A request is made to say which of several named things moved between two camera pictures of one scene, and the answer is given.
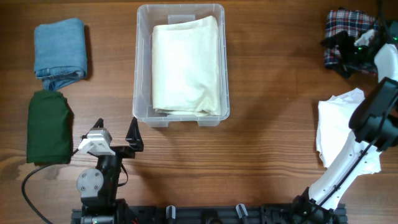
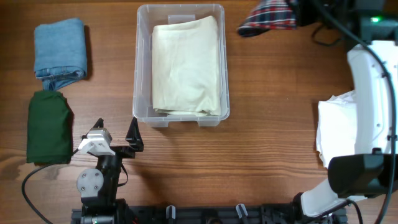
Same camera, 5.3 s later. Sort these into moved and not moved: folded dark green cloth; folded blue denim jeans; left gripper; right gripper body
Moved: right gripper body
Not moved: left gripper; folded dark green cloth; folded blue denim jeans
